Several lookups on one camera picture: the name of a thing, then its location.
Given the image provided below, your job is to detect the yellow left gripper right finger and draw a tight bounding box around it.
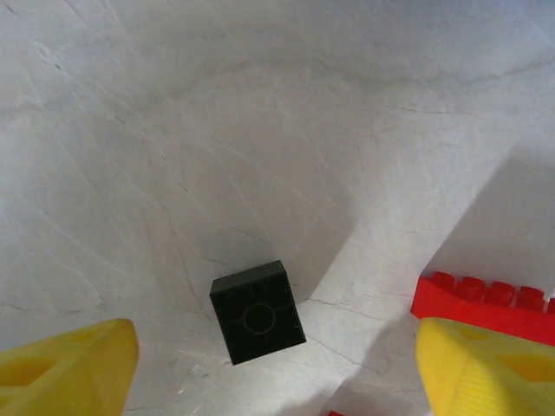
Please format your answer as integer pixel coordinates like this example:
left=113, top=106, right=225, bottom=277
left=415, top=316, right=555, bottom=416

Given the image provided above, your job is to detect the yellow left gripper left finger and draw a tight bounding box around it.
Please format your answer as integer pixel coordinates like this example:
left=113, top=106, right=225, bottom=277
left=0, top=318, right=140, bottom=416

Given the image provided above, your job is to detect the black square lego brick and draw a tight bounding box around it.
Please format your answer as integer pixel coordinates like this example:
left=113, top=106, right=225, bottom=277
left=209, top=259, right=307, bottom=367

